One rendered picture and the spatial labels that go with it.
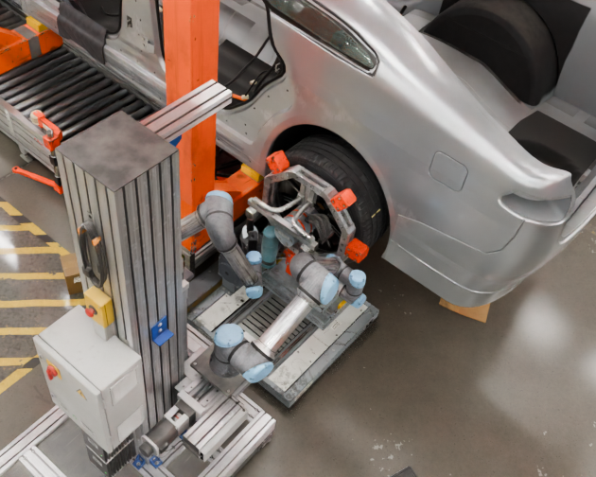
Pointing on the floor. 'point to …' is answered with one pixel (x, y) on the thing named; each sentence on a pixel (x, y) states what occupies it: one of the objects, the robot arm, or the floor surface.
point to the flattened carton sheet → (468, 310)
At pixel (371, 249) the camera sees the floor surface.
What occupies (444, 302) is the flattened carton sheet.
